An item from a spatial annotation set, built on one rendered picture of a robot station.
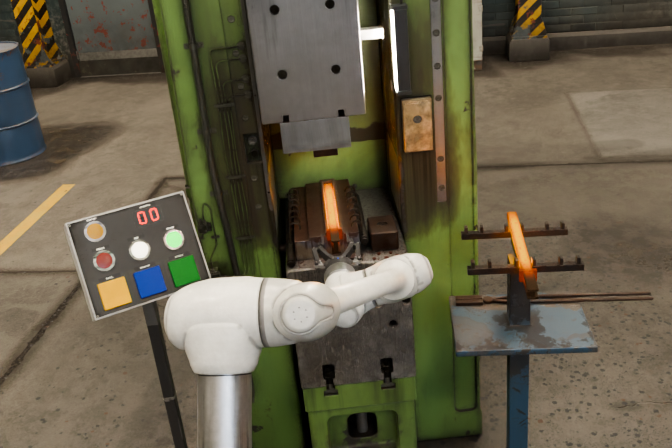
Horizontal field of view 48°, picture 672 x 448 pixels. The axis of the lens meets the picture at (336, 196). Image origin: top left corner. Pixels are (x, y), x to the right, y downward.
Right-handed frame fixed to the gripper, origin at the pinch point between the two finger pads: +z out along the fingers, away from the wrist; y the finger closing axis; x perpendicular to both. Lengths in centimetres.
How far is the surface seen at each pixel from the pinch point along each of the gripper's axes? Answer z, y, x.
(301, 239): 6.4, -10.2, -1.5
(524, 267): -27, 50, 0
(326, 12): 5, 4, 67
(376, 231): 6.3, 13.1, -1.5
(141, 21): 641, -176, -41
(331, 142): 5.1, 1.9, 29.5
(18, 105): 394, -234, -54
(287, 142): 5.1, -10.8, 31.0
